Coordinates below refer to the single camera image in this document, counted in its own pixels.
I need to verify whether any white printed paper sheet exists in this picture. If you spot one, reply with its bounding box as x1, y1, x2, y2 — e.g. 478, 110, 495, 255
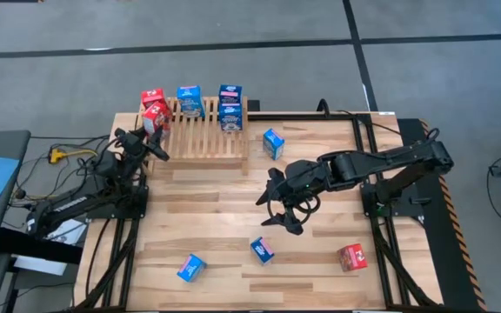
43, 216, 87, 246

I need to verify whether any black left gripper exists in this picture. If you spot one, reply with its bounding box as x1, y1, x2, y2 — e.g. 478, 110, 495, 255
114, 126, 170, 163

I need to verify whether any yellow cable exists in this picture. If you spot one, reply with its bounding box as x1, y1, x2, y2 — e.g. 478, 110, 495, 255
49, 147, 99, 164

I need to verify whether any blue Rice Krispies cereal box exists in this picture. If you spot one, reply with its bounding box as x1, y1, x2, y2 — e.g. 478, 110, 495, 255
176, 84, 206, 119
262, 127, 286, 162
176, 253, 208, 283

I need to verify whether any white blank paper sheet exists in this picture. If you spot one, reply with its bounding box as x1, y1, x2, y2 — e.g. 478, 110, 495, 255
14, 255, 68, 276

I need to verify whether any black hazard-striped mat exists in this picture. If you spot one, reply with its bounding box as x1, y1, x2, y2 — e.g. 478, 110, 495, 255
397, 117, 489, 312

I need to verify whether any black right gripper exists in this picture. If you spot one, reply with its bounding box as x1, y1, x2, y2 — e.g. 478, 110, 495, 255
256, 161, 332, 236

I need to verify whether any black cable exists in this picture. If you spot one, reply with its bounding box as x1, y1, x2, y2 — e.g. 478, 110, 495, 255
317, 98, 441, 140

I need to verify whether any wooden slatted shelf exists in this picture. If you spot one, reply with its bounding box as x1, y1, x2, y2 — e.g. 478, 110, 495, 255
130, 96, 251, 177

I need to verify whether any blue Frosted Flakes cereal box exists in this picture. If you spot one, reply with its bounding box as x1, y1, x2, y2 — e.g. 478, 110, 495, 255
250, 236, 276, 265
217, 83, 244, 105
217, 102, 244, 133

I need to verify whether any red Froot Loops cereal box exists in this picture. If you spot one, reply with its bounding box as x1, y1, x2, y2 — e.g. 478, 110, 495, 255
141, 101, 174, 139
140, 88, 167, 109
337, 243, 369, 273

